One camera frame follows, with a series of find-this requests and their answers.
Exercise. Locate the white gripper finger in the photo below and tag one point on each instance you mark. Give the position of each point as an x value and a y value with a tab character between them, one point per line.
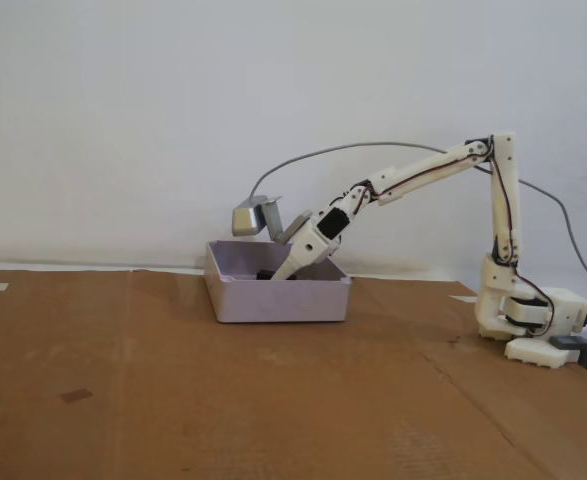
288	269

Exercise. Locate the brown cardboard sheet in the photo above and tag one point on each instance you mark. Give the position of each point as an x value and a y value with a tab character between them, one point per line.
173	400

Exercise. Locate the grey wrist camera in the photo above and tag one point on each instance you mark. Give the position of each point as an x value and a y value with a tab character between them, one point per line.
273	220

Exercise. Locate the black rectangular block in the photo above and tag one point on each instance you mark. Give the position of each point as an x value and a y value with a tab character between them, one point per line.
264	274

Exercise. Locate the pale grey plastic box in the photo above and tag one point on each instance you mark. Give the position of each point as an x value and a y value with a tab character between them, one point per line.
278	302

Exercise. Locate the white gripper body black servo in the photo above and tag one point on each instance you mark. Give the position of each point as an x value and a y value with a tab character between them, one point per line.
309	247

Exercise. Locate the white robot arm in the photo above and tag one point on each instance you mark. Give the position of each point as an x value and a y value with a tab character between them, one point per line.
503	200

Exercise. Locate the grey table clamp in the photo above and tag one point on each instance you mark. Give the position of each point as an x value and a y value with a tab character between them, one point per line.
565	343

